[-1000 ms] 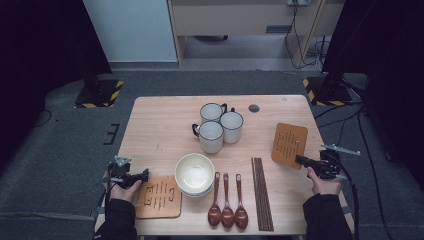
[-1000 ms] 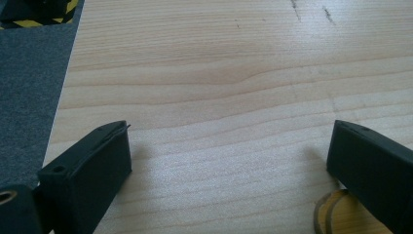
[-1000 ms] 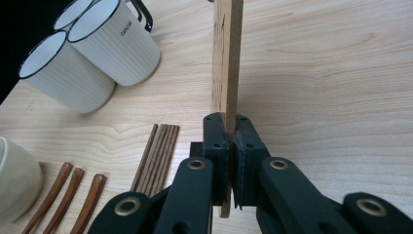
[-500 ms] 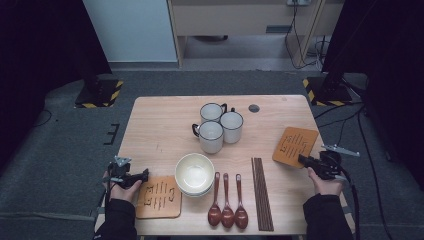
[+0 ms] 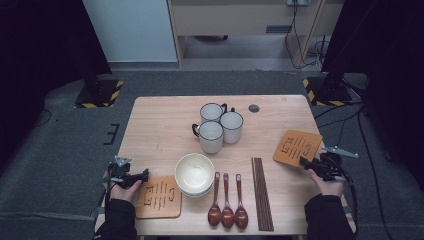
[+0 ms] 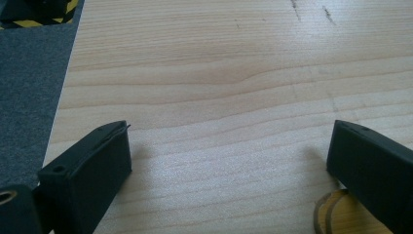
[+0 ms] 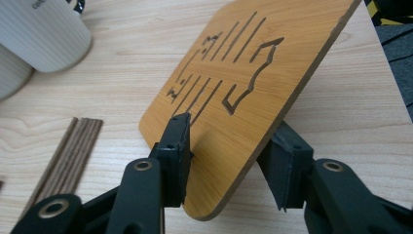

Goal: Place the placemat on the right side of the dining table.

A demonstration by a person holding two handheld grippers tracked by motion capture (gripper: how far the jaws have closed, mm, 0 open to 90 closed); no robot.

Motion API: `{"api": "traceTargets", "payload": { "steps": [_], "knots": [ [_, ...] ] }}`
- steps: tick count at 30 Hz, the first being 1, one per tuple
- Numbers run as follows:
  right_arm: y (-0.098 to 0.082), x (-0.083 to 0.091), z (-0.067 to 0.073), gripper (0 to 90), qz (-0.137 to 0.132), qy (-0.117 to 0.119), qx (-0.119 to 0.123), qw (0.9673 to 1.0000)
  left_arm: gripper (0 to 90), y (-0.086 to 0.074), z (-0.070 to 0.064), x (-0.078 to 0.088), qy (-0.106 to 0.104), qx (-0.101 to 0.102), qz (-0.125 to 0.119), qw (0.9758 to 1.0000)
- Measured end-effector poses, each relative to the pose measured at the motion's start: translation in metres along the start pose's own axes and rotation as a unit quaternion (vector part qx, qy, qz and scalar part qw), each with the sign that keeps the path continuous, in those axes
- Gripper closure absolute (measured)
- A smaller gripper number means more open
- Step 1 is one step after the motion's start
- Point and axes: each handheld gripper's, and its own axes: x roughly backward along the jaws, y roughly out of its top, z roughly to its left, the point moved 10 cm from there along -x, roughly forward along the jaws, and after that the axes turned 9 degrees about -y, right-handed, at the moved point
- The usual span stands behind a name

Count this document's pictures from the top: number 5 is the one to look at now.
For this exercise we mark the row of brown chopsticks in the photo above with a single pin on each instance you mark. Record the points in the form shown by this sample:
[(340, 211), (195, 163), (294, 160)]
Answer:
[(261, 196)]

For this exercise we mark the white mug black rim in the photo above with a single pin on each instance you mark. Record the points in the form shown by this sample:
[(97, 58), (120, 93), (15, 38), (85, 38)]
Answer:
[(211, 111), (231, 131), (210, 140)]

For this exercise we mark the person's right hand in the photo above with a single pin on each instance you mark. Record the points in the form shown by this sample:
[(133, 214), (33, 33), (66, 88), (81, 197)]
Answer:
[(328, 188)]

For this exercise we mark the dark round table grommet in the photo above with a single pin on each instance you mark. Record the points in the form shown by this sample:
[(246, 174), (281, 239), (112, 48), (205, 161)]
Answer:
[(254, 108)]

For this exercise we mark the grey tape strip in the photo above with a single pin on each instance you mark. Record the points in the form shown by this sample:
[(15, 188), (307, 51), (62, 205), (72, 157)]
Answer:
[(95, 212)]

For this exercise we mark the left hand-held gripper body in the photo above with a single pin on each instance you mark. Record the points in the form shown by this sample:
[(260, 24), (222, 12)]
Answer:
[(120, 173)]

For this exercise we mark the pale partition panel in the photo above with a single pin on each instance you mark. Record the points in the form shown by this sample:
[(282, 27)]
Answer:
[(133, 30)]

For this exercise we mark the black curtain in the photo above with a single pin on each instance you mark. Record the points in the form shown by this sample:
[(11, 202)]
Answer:
[(33, 50), (393, 66)]

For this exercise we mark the reddish brown wooden spoon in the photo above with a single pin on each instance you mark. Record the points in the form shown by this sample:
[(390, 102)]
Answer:
[(227, 216), (241, 217), (214, 215)]

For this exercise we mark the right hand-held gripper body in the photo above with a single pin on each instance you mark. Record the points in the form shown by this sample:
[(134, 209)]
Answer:
[(328, 166)]

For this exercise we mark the person's left hand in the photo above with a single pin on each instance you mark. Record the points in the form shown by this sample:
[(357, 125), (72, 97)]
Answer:
[(125, 194)]

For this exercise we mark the black stand hazard striped base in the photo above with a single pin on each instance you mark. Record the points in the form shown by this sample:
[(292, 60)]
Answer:
[(333, 96), (100, 96)]

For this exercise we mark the white power socket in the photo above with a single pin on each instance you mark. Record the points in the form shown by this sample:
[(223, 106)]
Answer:
[(298, 2)]

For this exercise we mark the carved wooden coaster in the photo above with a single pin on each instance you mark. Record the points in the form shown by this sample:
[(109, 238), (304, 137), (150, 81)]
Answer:
[(311, 140), (175, 206)]

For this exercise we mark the black floor tape mark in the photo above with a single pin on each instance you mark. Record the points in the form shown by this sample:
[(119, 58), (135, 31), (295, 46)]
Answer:
[(115, 133)]

